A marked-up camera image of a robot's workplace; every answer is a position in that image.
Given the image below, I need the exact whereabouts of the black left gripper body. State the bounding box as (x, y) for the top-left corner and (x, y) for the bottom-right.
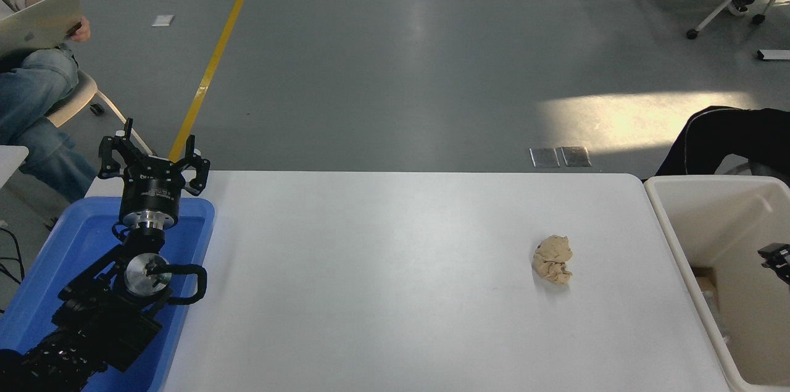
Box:
(119, 156), (186, 216)

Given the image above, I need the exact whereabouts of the silver floor plate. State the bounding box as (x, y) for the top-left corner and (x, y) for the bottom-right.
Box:
(560, 146), (591, 167)
(529, 147), (560, 168)

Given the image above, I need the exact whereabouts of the person's hand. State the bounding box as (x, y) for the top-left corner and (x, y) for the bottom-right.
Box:
(68, 14), (91, 43)

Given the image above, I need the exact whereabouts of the beige chair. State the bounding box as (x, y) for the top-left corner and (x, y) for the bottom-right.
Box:
(44, 70), (155, 158)

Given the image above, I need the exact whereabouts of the large pale bin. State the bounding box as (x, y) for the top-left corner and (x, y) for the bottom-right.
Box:
(643, 175), (790, 392)

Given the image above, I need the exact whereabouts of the blue plastic tray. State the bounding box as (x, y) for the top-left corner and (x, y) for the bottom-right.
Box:
(0, 196), (215, 392)

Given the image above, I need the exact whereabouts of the white side table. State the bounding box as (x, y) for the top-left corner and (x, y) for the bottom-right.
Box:
(0, 145), (29, 188)

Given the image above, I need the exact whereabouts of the silver laptop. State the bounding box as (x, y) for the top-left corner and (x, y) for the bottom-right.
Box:
(0, 0), (82, 59)

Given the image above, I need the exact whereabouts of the crumpled tan paper ball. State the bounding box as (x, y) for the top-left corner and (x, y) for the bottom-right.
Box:
(532, 235), (573, 286)

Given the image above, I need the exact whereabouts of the white-legged office chair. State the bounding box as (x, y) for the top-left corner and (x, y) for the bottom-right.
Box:
(686, 0), (790, 41)

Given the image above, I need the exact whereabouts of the thin black cable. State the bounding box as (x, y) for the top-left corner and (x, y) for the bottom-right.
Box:
(0, 228), (25, 285)

